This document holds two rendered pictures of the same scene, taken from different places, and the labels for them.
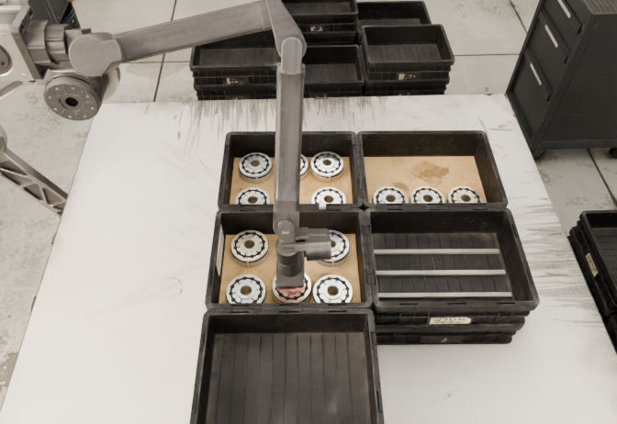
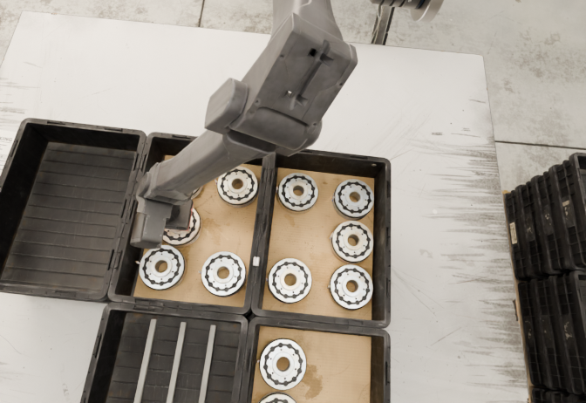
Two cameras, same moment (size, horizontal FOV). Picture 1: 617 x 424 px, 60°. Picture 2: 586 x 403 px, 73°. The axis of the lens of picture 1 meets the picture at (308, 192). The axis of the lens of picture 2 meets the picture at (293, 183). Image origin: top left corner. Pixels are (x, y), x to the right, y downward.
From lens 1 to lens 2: 98 cm
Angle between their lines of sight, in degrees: 43
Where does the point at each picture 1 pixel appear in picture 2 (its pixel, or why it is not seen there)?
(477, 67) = not seen: outside the picture
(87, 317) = (221, 68)
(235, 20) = not seen: outside the picture
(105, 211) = not seen: hidden behind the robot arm
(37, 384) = (168, 42)
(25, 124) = (516, 39)
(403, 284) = (165, 357)
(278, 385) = (85, 205)
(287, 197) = (160, 174)
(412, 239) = (225, 384)
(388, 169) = (346, 376)
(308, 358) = (103, 235)
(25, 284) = not seen: hidden behind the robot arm
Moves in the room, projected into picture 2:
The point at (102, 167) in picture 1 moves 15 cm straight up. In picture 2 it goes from (389, 65) to (404, 35)
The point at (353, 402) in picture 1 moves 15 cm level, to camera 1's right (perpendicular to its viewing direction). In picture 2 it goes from (47, 273) to (24, 342)
